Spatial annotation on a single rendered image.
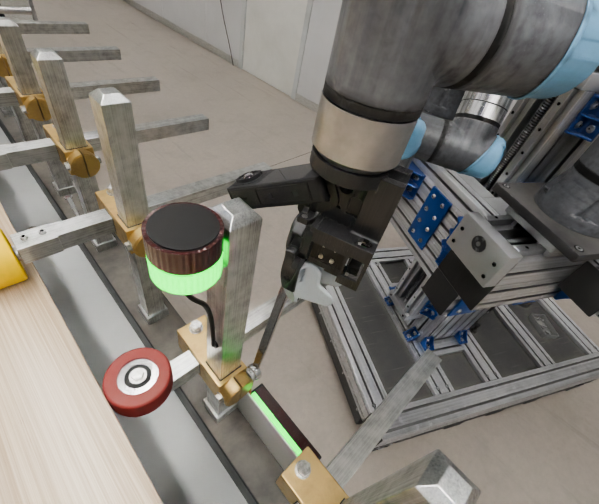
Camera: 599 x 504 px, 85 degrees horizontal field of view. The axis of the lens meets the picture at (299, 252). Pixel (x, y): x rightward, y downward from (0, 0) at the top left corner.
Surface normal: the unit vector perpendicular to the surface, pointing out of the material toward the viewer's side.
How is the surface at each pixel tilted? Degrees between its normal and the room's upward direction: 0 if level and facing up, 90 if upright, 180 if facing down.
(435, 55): 94
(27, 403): 0
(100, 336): 0
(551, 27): 68
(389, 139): 89
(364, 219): 90
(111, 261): 0
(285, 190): 89
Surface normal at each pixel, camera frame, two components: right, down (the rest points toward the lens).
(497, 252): -0.94, 0.07
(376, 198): -0.43, 0.57
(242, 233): 0.68, 0.61
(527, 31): 0.28, 0.53
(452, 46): 0.21, 0.83
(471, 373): 0.19, -0.69
